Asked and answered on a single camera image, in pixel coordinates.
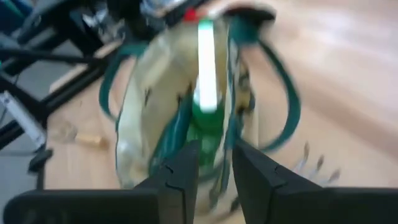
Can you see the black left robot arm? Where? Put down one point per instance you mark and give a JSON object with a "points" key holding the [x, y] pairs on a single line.
{"points": [[62, 18]]}

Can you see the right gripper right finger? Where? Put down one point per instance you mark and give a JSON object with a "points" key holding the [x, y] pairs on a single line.
{"points": [[267, 193]]}

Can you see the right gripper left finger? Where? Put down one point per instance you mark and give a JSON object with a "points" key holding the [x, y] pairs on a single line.
{"points": [[174, 186]]}

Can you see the black aluminium table frame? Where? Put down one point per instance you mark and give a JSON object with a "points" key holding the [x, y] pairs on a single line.
{"points": [[62, 93]]}

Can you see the canvas gardening bag green trim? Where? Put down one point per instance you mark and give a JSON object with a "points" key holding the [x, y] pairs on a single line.
{"points": [[149, 99]]}

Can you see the green spray bottle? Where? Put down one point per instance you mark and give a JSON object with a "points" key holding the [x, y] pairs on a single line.
{"points": [[206, 124]]}

